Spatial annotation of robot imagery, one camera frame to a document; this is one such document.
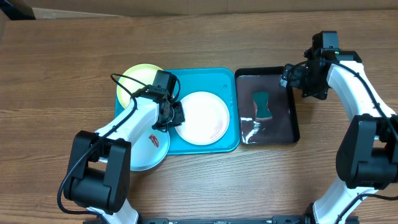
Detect white plate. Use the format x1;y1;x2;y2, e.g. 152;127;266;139
175;91;230;146

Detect yellow-green plate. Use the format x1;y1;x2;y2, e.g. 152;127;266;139
116;63;162;108

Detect green scrubbing sponge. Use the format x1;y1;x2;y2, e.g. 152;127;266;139
252;91;272;121

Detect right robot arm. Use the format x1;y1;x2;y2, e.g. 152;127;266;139
280;31;397;223

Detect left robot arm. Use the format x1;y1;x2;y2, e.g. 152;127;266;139
57;70;185;223

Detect black water tray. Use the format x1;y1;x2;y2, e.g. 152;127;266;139
234;67;300;145

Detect teal plastic tray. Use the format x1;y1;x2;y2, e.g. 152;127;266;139
113;67;241;156

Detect light blue plate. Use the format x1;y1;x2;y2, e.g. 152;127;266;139
130;128;170;172

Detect cardboard panel at back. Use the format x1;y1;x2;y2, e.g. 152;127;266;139
24;0;397;16

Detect dark object top-left corner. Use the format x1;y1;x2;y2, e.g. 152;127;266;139
1;0;36;21

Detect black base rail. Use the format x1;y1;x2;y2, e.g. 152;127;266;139
138;215;310;224

